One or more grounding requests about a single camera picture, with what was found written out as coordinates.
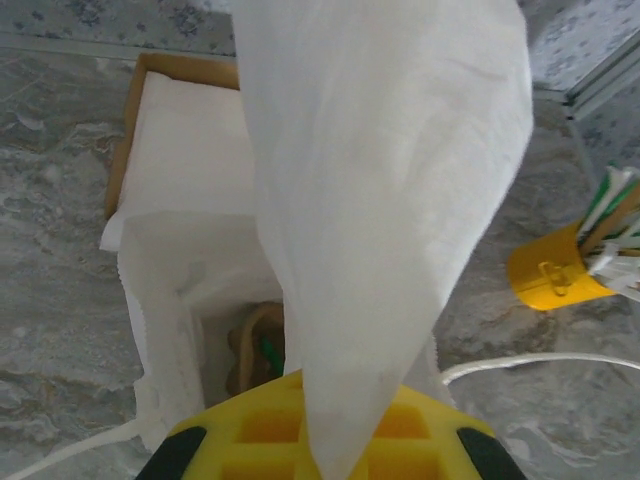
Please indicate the brown paper wrapped straw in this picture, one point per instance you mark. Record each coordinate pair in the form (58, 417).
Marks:
(610, 227)

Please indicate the brown pulp cup carrier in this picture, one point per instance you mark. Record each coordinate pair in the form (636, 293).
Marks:
(247, 350)

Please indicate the white napkin stack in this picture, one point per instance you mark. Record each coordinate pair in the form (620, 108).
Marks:
(190, 150)

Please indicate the aluminium right frame post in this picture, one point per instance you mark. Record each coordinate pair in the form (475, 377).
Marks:
(605, 80)

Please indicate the white paper napkin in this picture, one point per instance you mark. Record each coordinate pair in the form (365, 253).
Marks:
(380, 175)

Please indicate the aluminium back frame rail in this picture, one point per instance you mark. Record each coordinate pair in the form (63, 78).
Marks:
(100, 47)

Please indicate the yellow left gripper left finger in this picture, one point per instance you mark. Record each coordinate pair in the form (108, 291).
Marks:
(235, 440)

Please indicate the yellow metal bucket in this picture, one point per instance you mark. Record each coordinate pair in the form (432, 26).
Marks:
(545, 270)

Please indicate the white paper takeout bag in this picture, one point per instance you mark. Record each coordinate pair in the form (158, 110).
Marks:
(165, 280)

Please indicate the green straw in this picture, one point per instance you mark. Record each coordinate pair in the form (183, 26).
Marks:
(270, 355)
(607, 200)

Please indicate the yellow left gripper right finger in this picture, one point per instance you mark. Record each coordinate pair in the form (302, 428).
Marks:
(430, 445)

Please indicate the white paper wrapped straw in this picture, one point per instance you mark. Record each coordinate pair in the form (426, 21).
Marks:
(620, 272)

